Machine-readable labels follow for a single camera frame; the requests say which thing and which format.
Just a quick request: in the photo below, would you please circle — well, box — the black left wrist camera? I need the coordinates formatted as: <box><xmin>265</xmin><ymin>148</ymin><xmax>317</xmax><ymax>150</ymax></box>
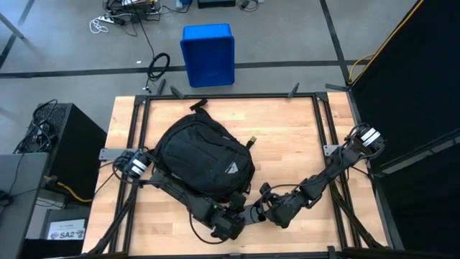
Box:
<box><xmin>229</xmin><ymin>192</ymin><xmax>248</xmax><ymax>213</ymax></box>

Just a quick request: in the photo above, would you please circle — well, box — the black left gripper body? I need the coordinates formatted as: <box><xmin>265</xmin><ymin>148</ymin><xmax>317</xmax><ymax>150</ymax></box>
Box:
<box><xmin>211</xmin><ymin>206</ymin><xmax>249</xmax><ymax>241</ymax></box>

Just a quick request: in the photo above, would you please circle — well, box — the black flat device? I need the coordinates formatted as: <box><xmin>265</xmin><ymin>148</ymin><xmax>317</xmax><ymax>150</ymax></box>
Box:
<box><xmin>196</xmin><ymin>0</ymin><xmax>236</xmax><ymax>9</ymax></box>

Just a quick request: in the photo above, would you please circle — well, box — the black aluminium table frame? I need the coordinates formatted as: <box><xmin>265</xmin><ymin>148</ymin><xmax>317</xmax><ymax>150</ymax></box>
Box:
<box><xmin>81</xmin><ymin>81</ymin><xmax>396</xmax><ymax>259</ymax></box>

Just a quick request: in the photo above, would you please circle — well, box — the yellow cable by tower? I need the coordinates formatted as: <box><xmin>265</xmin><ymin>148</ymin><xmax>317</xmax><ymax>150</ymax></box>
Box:
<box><xmin>43</xmin><ymin>175</ymin><xmax>93</xmax><ymax>204</ymax></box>

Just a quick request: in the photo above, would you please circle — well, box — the yellow cable along partition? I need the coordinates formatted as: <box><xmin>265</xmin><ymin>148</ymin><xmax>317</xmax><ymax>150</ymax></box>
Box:
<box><xmin>347</xmin><ymin>0</ymin><xmax>426</xmax><ymax>86</ymax></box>

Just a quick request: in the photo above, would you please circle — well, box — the white coiled cable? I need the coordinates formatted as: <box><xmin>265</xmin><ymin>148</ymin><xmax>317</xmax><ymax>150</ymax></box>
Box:
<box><xmin>88</xmin><ymin>17</ymin><xmax>109</xmax><ymax>35</ymax></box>

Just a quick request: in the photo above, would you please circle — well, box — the white SA2 label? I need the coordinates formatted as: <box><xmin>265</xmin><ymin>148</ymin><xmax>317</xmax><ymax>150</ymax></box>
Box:
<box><xmin>46</xmin><ymin>218</ymin><xmax>87</xmax><ymax>241</ymax></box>

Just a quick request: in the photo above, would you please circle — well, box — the white power strip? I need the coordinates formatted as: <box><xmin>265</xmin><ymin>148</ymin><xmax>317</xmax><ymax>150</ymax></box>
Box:
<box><xmin>96</xmin><ymin>13</ymin><xmax>125</xmax><ymax>25</ymax></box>

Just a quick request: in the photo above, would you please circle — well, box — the coiled black floor cable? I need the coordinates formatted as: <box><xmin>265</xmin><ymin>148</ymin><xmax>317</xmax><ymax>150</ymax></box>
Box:
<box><xmin>144</xmin><ymin>53</ymin><xmax>171</xmax><ymax>93</ymax></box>

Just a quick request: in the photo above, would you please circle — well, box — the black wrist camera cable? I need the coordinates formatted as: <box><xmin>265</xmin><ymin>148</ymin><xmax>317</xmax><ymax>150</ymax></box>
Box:
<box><xmin>257</xmin><ymin>183</ymin><xmax>310</xmax><ymax>224</ymax></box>
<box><xmin>186</xmin><ymin>210</ymin><xmax>231</xmax><ymax>246</ymax></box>

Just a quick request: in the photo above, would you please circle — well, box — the black partition panel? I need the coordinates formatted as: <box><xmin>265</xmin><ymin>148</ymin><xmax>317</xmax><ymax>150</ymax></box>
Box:
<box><xmin>346</xmin><ymin>0</ymin><xmax>460</xmax><ymax>259</ymax></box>

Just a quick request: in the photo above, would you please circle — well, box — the black left wrist camera cable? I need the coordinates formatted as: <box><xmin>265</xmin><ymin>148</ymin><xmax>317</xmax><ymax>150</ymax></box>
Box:
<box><xmin>186</xmin><ymin>210</ymin><xmax>231</xmax><ymax>246</ymax></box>

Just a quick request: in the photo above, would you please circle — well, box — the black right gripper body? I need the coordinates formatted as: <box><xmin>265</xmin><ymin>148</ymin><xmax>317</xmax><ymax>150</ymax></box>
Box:
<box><xmin>265</xmin><ymin>194</ymin><xmax>308</xmax><ymax>230</ymax></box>

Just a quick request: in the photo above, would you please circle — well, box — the grey desk surface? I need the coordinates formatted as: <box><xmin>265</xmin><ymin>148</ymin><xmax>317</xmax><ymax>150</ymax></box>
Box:
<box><xmin>0</xmin><ymin>153</ymin><xmax>50</xmax><ymax>259</ymax></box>

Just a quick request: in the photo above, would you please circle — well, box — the black computer tower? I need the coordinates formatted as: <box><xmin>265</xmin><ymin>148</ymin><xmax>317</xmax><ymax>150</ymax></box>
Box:
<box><xmin>27</xmin><ymin>103</ymin><xmax>108</xmax><ymax>202</ymax></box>

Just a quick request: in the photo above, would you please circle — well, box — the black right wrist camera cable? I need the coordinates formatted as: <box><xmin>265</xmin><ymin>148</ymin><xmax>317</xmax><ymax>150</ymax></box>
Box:
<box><xmin>257</xmin><ymin>183</ymin><xmax>310</xmax><ymax>224</ymax></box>

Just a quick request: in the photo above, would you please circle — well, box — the blue plastic bin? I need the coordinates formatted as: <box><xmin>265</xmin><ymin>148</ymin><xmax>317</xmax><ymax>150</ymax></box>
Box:
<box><xmin>179</xmin><ymin>23</ymin><xmax>236</xmax><ymax>88</ymax></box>

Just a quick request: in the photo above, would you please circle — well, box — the grey metal leg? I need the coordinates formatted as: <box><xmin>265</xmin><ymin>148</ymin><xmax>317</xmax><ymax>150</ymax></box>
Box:
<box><xmin>0</xmin><ymin>13</ymin><xmax>25</xmax><ymax>40</ymax></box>

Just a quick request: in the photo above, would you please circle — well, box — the black backpack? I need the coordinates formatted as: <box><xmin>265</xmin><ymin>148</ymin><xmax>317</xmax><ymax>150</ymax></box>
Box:
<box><xmin>152</xmin><ymin>99</ymin><xmax>258</xmax><ymax>204</ymax></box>

